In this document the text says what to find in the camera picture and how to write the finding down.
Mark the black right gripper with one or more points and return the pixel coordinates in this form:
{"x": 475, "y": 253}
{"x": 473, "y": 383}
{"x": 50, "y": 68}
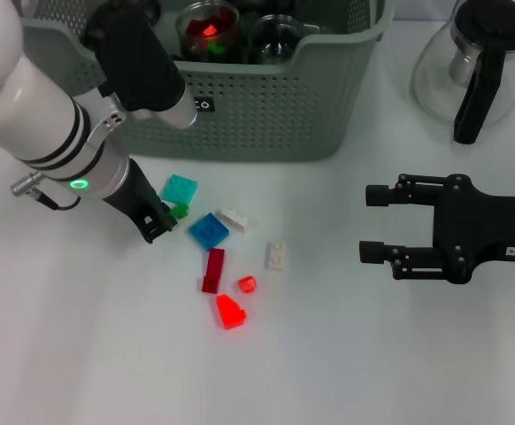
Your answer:
{"x": 483, "y": 221}

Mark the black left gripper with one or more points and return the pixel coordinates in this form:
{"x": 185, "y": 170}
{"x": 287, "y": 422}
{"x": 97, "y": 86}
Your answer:
{"x": 136, "y": 195}

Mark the green building brick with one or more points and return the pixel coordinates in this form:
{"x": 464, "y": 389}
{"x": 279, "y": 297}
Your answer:
{"x": 217, "y": 48}
{"x": 180, "y": 211}

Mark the blue square building brick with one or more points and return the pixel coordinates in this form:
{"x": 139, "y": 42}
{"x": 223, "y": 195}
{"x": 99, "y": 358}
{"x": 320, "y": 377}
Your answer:
{"x": 209, "y": 231}

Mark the dark red long brick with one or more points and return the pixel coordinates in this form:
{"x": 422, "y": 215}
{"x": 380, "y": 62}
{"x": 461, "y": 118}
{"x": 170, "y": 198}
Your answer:
{"x": 213, "y": 270}

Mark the orange-red sloped brick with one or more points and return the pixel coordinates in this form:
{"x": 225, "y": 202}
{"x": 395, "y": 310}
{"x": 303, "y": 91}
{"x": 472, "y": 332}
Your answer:
{"x": 231, "y": 313}

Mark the small red building brick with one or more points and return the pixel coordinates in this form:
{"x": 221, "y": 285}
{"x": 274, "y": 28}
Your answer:
{"x": 248, "y": 284}
{"x": 207, "y": 31}

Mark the glass jar with bricks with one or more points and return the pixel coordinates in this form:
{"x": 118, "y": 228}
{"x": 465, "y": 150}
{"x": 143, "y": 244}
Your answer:
{"x": 222, "y": 26}

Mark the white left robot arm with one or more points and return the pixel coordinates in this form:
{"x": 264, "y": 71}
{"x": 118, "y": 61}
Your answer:
{"x": 27, "y": 110}

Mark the grey perforated storage bin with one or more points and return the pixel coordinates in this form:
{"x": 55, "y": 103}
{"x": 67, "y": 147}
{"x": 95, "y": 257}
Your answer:
{"x": 319, "y": 110}

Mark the cyan square building brick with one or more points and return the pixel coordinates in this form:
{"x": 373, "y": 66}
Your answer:
{"x": 181, "y": 188}

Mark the white building brick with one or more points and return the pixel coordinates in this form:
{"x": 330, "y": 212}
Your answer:
{"x": 235, "y": 218}
{"x": 276, "y": 256}

